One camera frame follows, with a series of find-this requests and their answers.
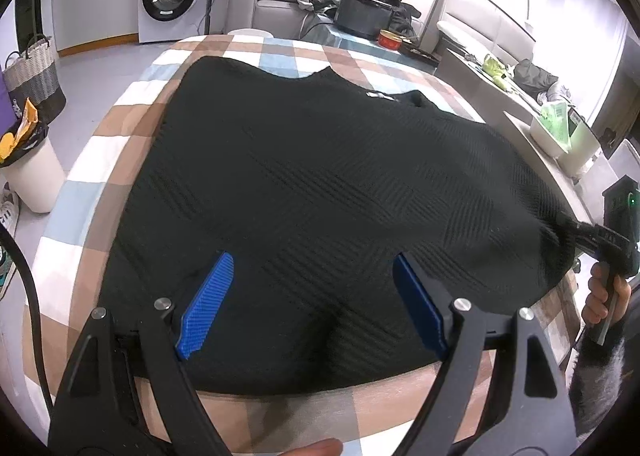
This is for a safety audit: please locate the white trash bin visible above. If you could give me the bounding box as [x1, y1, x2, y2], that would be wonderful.
[1, 124, 66, 213]

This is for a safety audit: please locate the woven laundry basket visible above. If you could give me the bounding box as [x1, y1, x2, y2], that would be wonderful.
[3, 34, 66, 125]

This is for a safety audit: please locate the black knit sweater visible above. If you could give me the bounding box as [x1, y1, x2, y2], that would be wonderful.
[99, 57, 575, 395]

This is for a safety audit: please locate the white round stool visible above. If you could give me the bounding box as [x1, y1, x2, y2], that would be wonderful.
[227, 28, 274, 38]

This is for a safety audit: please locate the green plush toy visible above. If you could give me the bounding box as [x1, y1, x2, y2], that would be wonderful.
[482, 53, 513, 91]

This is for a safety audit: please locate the teal side table cloth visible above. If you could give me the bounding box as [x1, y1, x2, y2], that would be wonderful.
[299, 20, 437, 74]

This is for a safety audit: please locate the white green sneaker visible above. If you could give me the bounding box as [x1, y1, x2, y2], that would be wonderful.
[0, 183, 20, 236]

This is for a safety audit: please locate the black electric cooker pot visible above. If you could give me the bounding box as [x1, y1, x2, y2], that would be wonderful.
[334, 0, 393, 40]

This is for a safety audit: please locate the red food bowl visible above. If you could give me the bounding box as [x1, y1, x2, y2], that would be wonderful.
[378, 30, 407, 51]

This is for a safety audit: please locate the black cable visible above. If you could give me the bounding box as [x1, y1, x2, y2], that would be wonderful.
[0, 222, 57, 417]

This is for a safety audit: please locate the purple bag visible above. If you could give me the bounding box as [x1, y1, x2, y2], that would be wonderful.
[0, 73, 17, 135]

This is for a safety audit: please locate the left hand thumb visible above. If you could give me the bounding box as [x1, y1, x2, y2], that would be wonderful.
[280, 438, 344, 456]

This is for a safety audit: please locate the white tissue box holder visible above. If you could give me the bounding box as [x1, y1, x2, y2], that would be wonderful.
[529, 100, 601, 178]

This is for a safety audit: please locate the right hand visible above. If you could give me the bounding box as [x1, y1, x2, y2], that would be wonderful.
[582, 262, 631, 326]

